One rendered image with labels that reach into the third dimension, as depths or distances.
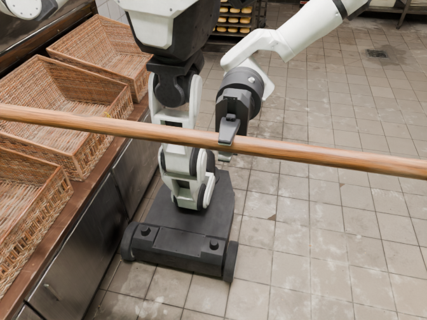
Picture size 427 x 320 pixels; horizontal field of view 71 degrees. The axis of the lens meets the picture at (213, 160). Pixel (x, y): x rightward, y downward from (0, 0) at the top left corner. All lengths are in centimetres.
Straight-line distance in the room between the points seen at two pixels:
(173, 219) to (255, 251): 48
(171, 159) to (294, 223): 95
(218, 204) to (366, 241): 87
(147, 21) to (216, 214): 107
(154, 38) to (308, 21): 45
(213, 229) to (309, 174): 88
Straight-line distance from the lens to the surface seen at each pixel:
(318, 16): 65
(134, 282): 170
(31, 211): 117
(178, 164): 124
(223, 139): 46
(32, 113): 62
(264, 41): 64
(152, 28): 92
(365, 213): 209
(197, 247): 153
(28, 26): 183
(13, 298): 117
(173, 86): 101
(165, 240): 157
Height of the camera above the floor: 151
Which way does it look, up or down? 44 degrees down
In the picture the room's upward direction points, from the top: straight up
